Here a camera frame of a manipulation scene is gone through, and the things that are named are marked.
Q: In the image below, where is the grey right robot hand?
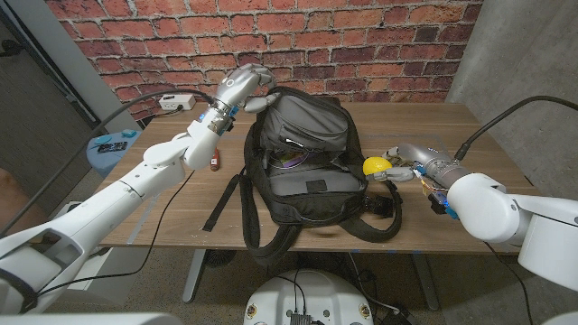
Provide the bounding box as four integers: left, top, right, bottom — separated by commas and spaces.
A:
366, 143, 471, 190

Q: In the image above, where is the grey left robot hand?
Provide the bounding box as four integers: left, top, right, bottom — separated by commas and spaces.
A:
211, 62, 282, 115

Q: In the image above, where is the yellow ball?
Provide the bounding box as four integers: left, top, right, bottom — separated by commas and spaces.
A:
362, 156, 394, 177

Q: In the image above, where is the black backpack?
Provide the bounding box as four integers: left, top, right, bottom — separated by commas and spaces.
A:
201, 85, 405, 267

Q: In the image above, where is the white power strip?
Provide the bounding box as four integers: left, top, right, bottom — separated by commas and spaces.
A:
158, 93, 197, 112

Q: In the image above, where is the purple shiny disc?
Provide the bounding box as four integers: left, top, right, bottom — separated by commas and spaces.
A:
273, 152, 312, 170

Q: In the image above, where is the grey table leg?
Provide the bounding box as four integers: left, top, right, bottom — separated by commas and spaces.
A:
182, 248, 208, 303
411, 253, 440, 311

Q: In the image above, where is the black smartphone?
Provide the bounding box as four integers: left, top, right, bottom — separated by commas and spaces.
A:
97, 141, 128, 154

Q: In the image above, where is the blue round stool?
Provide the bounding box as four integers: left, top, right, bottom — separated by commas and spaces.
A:
86, 129, 142, 178

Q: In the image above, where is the black round fan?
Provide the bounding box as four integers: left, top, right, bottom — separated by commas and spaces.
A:
202, 249, 238, 269

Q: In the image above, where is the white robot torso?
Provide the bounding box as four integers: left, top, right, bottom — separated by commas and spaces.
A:
242, 268, 375, 325

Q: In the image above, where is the person's bare leg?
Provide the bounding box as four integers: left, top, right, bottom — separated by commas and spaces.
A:
0, 167, 37, 236

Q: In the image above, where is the black power strip cable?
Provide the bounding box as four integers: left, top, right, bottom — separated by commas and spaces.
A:
148, 106, 184, 119

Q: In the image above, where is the printed brick wall backdrop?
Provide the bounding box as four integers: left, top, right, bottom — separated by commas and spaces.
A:
44, 0, 483, 122

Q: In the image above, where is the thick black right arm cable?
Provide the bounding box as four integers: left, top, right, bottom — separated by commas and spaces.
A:
453, 95, 578, 163

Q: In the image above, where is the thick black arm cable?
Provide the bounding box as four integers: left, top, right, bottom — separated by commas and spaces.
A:
453, 95, 578, 163
0, 88, 217, 238

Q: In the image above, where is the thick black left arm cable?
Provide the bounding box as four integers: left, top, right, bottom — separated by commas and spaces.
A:
0, 88, 217, 238

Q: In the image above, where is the black door handle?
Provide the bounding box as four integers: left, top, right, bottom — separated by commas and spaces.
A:
0, 39, 23, 58

